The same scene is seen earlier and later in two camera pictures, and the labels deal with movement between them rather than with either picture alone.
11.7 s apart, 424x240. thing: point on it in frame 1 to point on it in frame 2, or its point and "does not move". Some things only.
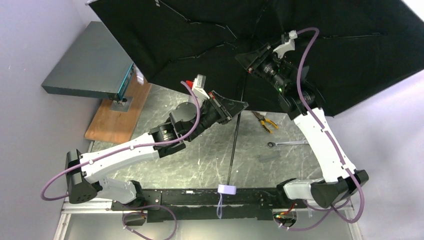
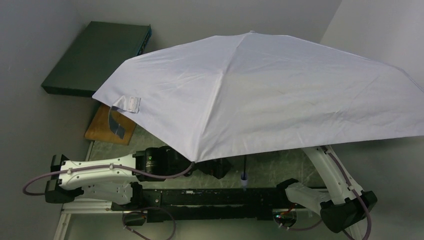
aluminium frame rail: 97,206 does not move
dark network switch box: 96,65 does not move
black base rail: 202,205 does not move
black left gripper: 219,107 to 218,168
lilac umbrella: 352,48 to 250,93
